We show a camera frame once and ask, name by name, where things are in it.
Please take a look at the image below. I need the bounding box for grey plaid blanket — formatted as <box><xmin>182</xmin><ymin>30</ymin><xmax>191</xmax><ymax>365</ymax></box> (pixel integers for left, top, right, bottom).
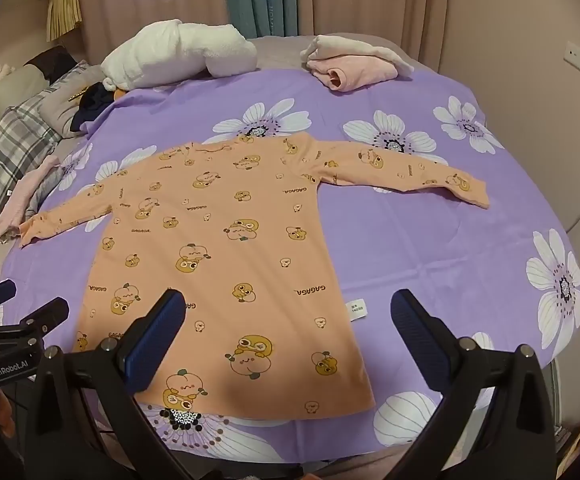
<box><xmin>0</xmin><ymin>92</ymin><xmax>63</xmax><ymax>266</ymax></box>

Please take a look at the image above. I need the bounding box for cream folded garment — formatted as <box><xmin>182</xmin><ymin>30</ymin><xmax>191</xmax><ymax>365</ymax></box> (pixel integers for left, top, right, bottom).
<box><xmin>301</xmin><ymin>35</ymin><xmax>415</xmax><ymax>77</ymax></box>

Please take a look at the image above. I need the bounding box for pink folded garment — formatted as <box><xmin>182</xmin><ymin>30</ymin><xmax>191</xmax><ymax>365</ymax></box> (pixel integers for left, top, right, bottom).
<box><xmin>307</xmin><ymin>52</ymin><xmax>400</xmax><ymax>92</ymax></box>

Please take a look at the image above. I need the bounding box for orange cartoon print shirt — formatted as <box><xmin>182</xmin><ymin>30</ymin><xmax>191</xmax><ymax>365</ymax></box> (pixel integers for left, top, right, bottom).
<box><xmin>20</xmin><ymin>132</ymin><xmax>491</xmax><ymax>418</ymax></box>

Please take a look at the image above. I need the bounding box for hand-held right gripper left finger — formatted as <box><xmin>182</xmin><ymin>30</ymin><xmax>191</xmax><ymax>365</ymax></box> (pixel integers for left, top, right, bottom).
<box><xmin>22</xmin><ymin>289</ymin><xmax>193</xmax><ymax>480</ymax></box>

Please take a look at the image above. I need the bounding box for light pink cloth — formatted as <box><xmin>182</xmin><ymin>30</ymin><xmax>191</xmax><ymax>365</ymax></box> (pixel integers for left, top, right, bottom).
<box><xmin>0</xmin><ymin>155</ymin><xmax>61</xmax><ymax>238</ymax></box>

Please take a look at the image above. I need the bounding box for navy cloth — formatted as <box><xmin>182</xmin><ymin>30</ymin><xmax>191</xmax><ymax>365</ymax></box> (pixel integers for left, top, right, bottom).
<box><xmin>70</xmin><ymin>82</ymin><xmax>116</xmax><ymax>133</ymax></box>

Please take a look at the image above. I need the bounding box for purple floral bed sheet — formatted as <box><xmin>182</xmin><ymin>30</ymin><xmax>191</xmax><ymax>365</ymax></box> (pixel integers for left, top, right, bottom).
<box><xmin>0</xmin><ymin>67</ymin><xmax>580</xmax><ymax>466</ymax></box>

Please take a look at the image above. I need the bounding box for grey pillow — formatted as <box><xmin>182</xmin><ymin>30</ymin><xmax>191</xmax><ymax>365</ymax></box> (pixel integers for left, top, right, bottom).
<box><xmin>45</xmin><ymin>60</ymin><xmax>116</xmax><ymax>138</ymax></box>

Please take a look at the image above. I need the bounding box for yellow fringed cloth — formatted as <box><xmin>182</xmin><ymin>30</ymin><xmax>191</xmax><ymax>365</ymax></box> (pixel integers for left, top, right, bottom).
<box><xmin>46</xmin><ymin>0</ymin><xmax>83</xmax><ymax>41</ymax></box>

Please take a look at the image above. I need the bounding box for white fluffy blanket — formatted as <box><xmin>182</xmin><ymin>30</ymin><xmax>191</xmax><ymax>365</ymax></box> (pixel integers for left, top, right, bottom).
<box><xmin>101</xmin><ymin>19</ymin><xmax>258</xmax><ymax>92</ymax></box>

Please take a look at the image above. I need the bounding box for beige pillow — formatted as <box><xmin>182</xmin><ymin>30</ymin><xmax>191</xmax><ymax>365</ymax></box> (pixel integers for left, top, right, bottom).
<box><xmin>0</xmin><ymin>62</ymin><xmax>51</xmax><ymax>126</ymax></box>

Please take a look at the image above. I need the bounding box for dark brown pillow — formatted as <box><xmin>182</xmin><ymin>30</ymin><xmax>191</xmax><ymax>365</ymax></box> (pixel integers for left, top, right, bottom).
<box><xmin>25</xmin><ymin>45</ymin><xmax>78</xmax><ymax>81</ymax></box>

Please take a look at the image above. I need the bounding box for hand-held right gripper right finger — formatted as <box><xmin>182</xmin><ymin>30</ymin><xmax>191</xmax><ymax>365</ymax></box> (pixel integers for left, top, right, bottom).
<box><xmin>389</xmin><ymin>287</ymin><xmax>558</xmax><ymax>480</ymax></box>

